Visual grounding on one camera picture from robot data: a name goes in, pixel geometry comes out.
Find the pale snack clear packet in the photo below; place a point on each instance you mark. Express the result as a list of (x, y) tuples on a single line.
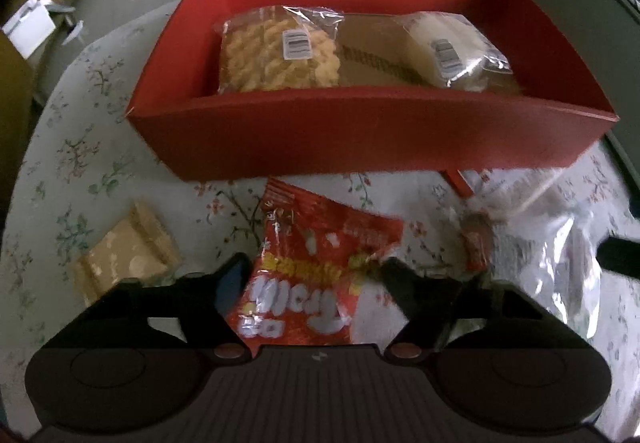
[(432, 33)]

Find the small brown red packet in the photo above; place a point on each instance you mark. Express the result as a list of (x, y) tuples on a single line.
[(476, 243)]

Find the clear packet with red edge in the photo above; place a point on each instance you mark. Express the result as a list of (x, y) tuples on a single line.
[(462, 185)]

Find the twisted snack clear packet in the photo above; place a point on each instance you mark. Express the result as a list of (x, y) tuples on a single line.
[(265, 63)]

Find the brown cardboard box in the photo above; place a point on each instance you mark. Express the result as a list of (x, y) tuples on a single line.
[(15, 98)]

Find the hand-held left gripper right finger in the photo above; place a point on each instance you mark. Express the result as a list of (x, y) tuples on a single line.
[(397, 280)]

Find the red snack packet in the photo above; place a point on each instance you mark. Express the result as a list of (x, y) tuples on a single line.
[(300, 243)]

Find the brown flat packet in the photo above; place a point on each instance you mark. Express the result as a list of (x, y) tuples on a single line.
[(370, 40)]

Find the floral tablecloth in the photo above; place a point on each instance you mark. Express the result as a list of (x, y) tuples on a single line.
[(75, 163)]

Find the white box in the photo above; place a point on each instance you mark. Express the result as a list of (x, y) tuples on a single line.
[(27, 23)]

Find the tan snack packet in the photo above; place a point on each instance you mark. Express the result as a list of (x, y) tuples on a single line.
[(125, 248)]

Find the crumpled silver packet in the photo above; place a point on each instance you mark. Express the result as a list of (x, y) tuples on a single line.
[(555, 263)]

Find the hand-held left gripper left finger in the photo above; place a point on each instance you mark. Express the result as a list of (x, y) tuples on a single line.
[(231, 275)]

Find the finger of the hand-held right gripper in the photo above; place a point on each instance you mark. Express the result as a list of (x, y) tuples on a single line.
[(622, 257)]

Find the red cardboard box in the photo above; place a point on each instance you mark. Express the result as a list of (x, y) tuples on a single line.
[(350, 138)]

